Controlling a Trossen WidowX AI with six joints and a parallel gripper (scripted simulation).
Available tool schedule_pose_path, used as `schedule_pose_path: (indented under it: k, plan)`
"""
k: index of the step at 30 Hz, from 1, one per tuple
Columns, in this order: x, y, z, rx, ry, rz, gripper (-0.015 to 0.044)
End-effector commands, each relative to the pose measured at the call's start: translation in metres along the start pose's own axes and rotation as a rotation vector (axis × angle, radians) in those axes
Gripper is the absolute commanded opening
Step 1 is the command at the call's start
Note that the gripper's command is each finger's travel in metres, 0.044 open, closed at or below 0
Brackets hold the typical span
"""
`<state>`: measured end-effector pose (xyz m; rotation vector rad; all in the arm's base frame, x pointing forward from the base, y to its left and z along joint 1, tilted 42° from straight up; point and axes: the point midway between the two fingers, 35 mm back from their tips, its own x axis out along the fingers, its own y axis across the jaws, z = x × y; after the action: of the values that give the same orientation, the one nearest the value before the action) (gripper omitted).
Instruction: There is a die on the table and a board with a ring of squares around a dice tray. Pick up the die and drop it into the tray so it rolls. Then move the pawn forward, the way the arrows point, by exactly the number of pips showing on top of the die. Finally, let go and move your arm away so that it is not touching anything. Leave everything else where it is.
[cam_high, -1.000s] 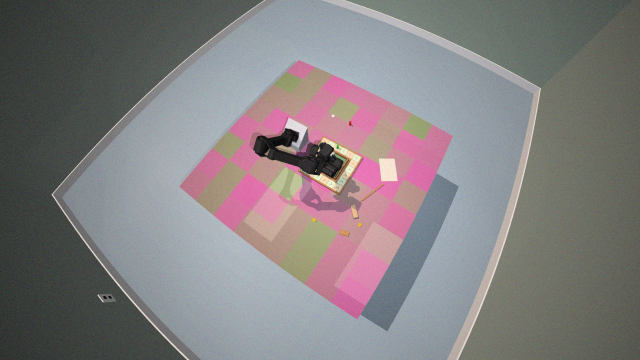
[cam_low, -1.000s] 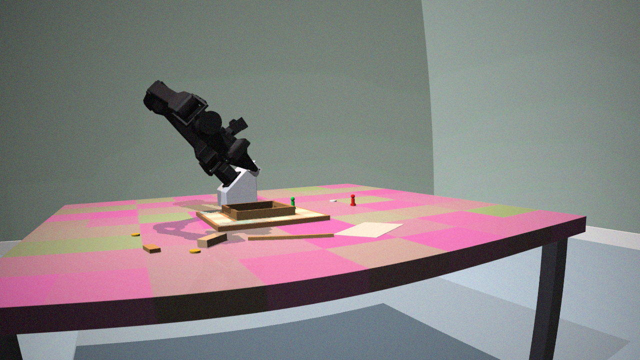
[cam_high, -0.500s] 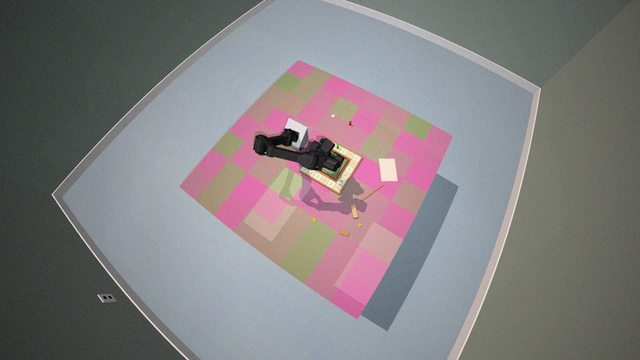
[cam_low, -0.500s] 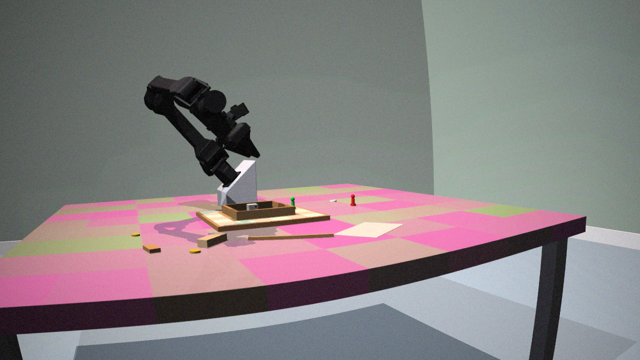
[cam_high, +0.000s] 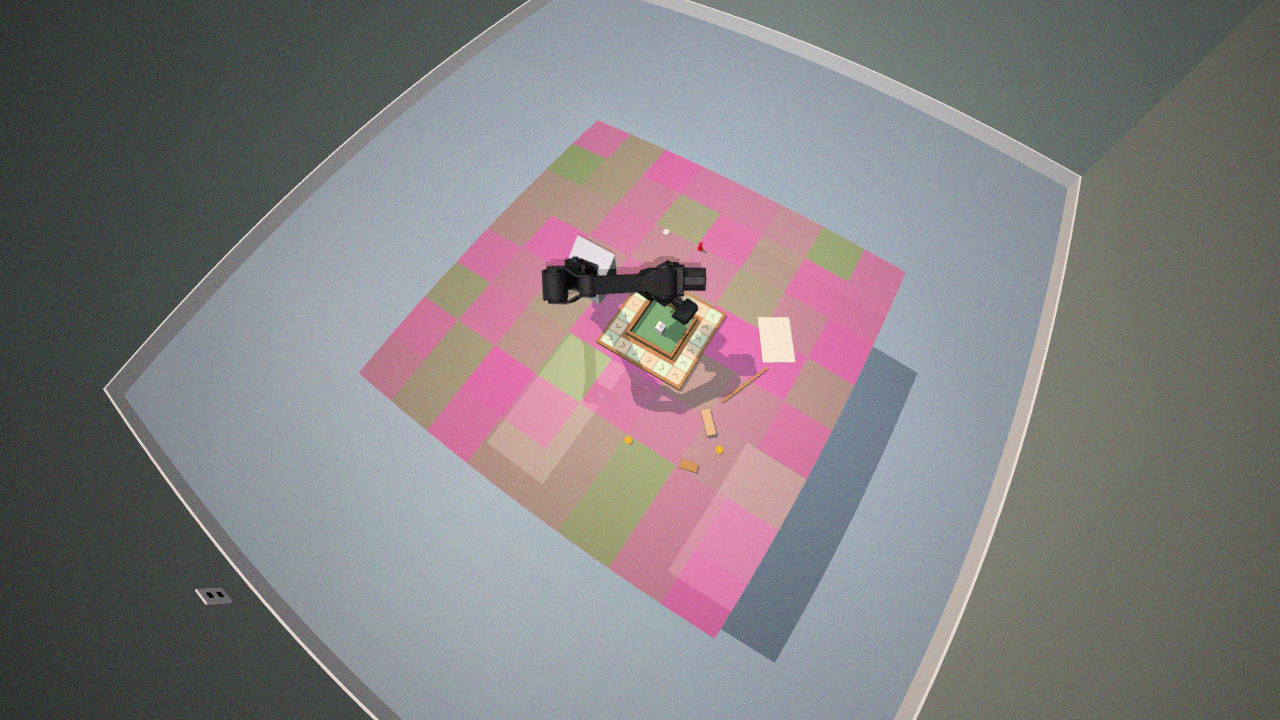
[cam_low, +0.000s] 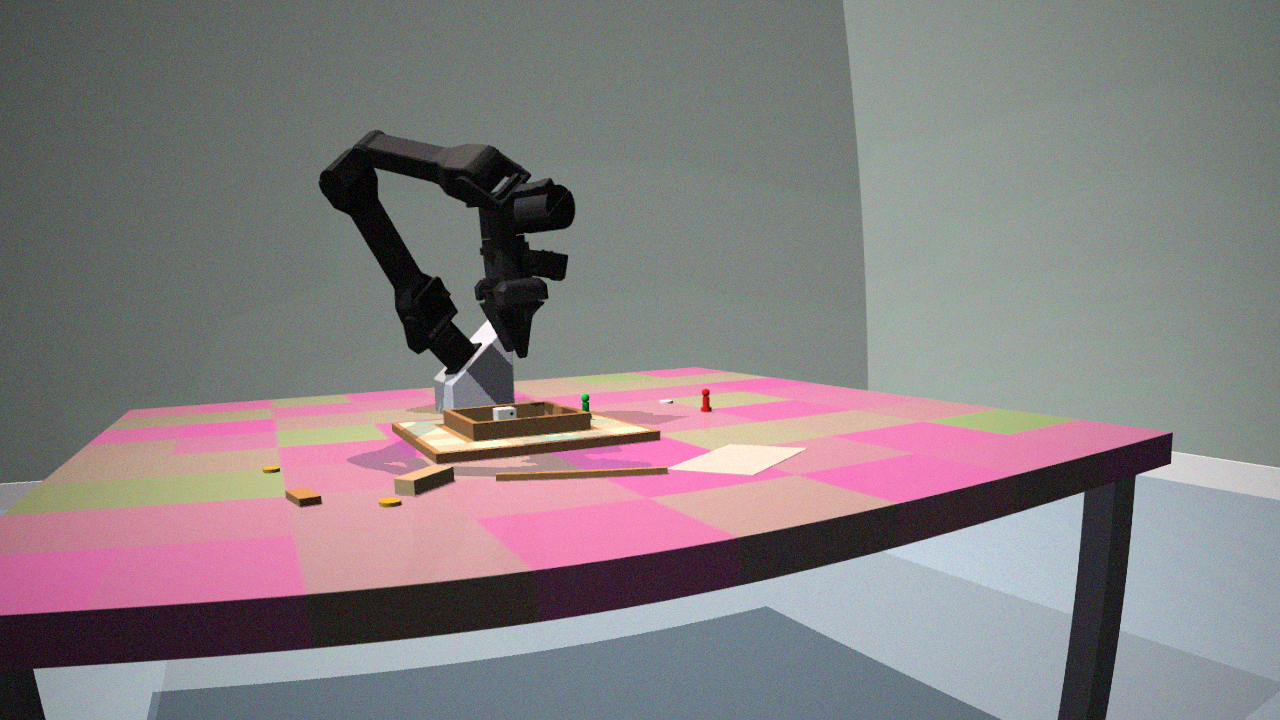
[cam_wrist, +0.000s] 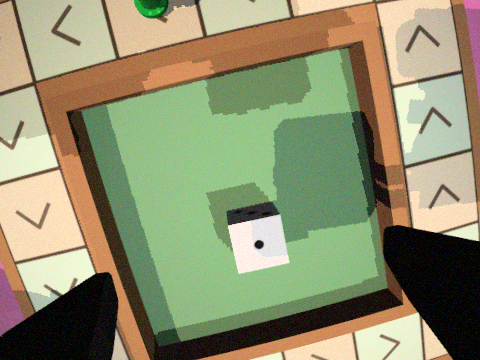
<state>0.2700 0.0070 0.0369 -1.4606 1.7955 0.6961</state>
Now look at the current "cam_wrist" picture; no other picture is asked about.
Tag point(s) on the green game pawn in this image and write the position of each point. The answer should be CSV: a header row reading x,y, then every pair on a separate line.
x,y
152,9

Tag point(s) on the white die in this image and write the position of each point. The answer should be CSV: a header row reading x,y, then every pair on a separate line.
x,y
257,237

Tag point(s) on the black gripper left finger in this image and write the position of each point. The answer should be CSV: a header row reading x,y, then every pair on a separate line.
x,y
78,325

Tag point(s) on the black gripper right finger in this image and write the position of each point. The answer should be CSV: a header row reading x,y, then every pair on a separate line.
x,y
440,275

